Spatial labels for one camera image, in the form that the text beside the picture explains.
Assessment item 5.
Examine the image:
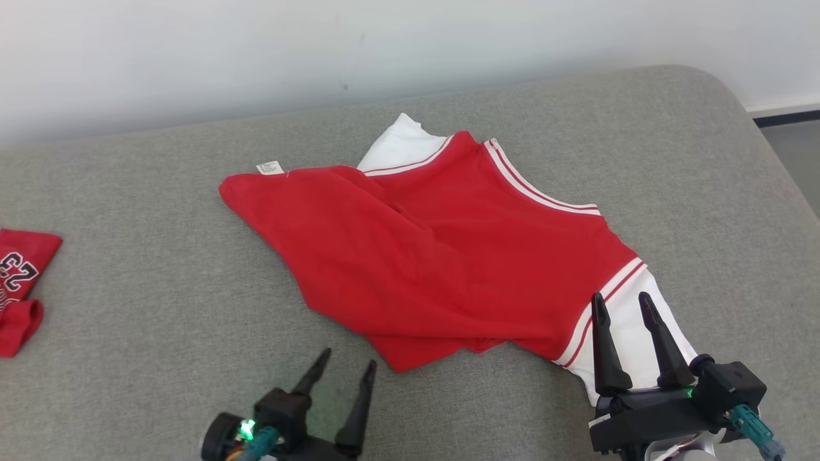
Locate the teal plug left camera cable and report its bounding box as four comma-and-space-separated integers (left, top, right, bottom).
224, 425, 281, 461

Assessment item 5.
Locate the white wall skirting board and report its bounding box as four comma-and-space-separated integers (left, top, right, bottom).
745, 101, 820, 127

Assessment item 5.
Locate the teal plug right camera cable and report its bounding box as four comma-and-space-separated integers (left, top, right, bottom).
727, 403, 787, 461

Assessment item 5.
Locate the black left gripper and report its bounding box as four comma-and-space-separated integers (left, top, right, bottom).
282, 347, 378, 461

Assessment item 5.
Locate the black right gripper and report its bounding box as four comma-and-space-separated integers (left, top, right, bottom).
589, 291, 729, 455

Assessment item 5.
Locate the red jersey with white sleeves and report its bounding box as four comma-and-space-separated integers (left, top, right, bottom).
218, 113, 699, 407

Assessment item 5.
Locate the grey fabric sofa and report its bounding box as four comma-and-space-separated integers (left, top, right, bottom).
0, 64, 820, 461

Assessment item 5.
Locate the teal plug camera cable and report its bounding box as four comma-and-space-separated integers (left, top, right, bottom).
224, 425, 281, 461
727, 403, 787, 461

